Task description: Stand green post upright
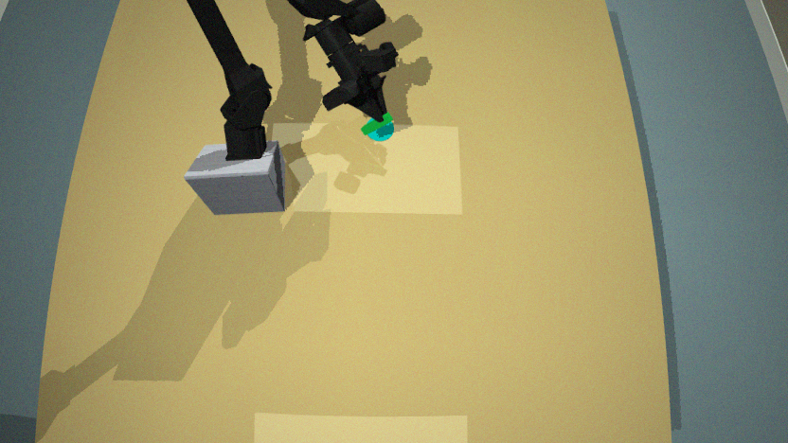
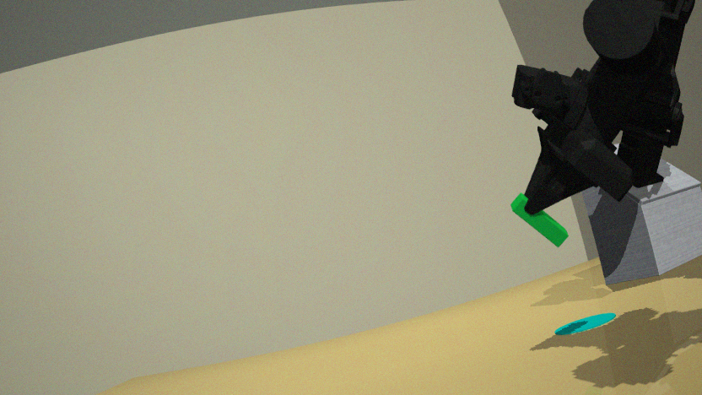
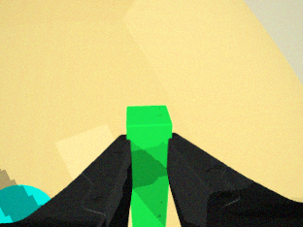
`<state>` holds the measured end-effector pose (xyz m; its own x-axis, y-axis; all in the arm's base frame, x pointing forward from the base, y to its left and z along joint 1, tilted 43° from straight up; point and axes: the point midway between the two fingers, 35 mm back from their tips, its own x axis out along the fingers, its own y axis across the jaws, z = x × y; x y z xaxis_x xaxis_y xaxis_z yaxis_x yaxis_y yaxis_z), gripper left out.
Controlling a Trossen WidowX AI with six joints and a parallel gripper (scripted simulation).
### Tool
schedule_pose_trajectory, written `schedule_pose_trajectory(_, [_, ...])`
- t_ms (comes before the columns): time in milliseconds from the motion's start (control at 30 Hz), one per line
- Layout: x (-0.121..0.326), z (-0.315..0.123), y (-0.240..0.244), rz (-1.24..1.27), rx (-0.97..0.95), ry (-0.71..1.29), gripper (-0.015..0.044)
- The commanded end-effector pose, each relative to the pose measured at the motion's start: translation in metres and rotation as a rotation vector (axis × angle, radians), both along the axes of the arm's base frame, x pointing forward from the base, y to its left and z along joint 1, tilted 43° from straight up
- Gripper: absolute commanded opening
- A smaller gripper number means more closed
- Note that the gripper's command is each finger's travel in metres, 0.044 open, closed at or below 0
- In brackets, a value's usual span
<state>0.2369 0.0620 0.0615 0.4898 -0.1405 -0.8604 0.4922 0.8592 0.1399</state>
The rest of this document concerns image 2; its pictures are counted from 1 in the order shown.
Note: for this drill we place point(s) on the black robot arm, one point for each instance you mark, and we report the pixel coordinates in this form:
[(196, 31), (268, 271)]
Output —
[(638, 41)]

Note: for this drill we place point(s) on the green rectangular post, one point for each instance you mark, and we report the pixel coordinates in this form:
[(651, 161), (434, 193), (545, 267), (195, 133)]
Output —
[(541, 221)]

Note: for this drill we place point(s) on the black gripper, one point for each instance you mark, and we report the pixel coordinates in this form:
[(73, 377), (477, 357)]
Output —
[(574, 159)]

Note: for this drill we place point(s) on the cyan circle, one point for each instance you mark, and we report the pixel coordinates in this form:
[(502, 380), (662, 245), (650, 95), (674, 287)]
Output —
[(585, 323)]

